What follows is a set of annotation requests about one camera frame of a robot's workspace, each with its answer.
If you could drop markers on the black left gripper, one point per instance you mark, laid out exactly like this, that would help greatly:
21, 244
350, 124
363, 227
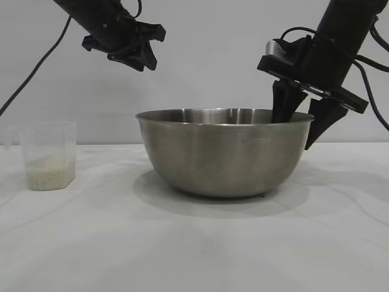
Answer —
118, 36

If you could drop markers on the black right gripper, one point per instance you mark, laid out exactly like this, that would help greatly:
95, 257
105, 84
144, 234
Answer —
328, 70

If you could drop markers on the stainless steel mixing bowl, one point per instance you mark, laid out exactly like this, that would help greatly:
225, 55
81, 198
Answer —
225, 155

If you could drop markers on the translucent plastic measuring cup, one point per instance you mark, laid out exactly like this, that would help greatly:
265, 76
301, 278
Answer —
48, 146

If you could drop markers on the white rice grains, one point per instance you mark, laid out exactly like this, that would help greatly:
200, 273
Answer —
50, 178

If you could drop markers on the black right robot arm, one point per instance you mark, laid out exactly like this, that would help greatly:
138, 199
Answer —
346, 24

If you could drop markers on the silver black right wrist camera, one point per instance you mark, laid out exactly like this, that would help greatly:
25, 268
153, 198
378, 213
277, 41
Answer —
284, 51

